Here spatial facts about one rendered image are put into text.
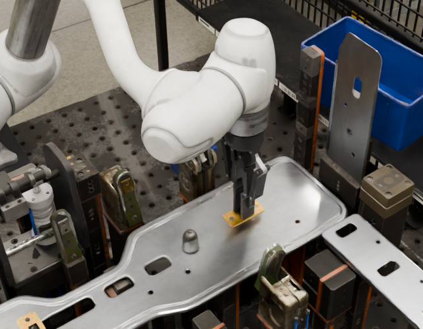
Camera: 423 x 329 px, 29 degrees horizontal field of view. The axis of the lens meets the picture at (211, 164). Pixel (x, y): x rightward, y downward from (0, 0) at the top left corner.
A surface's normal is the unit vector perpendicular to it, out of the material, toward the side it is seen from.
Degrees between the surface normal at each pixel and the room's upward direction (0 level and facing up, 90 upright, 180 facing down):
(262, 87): 89
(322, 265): 0
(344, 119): 90
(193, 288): 0
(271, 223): 0
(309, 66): 90
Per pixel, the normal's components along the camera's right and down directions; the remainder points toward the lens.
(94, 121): -0.01, -0.72
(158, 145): -0.45, 0.64
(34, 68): 0.55, 0.32
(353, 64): -0.82, 0.40
